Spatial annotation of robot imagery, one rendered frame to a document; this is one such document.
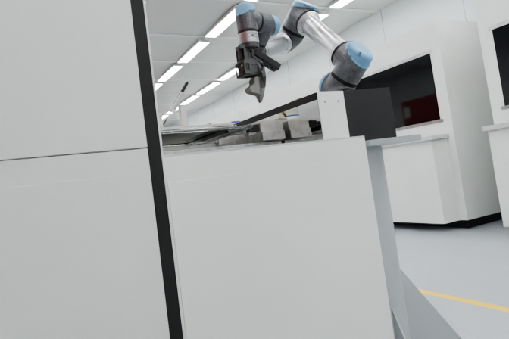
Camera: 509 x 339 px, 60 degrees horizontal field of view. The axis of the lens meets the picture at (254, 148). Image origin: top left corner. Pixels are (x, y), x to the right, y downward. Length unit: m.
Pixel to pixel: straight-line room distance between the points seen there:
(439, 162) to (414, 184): 0.34
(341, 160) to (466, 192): 3.43
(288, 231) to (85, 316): 0.53
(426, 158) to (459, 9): 1.96
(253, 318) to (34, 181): 0.58
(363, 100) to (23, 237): 1.26
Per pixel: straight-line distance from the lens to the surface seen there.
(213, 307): 1.01
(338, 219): 1.16
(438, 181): 4.38
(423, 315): 1.89
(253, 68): 1.59
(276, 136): 1.35
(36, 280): 0.72
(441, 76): 4.56
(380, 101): 1.70
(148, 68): 0.77
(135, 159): 0.73
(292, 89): 6.45
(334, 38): 1.86
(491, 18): 4.32
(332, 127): 1.25
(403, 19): 6.16
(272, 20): 1.72
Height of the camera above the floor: 0.75
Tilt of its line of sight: 3 degrees up
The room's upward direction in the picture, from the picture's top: 8 degrees counter-clockwise
